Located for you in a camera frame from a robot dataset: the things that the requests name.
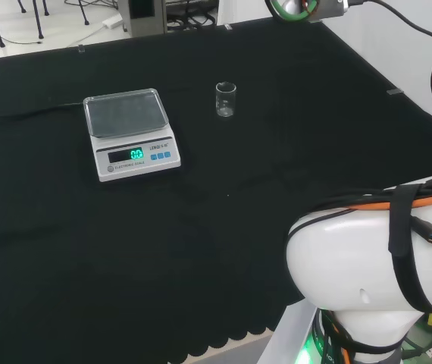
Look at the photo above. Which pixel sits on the small clear glass beaker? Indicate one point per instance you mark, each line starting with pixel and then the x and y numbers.
pixel 226 101

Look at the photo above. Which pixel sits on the electronic balance with steel pan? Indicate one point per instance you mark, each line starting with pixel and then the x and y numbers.
pixel 132 132

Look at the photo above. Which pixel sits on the black bench cloth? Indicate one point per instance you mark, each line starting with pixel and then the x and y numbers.
pixel 87 246

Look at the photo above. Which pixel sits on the white power strip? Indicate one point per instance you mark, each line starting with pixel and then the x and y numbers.
pixel 112 21

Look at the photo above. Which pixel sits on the grey metal post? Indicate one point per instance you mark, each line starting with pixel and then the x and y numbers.
pixel 144 19

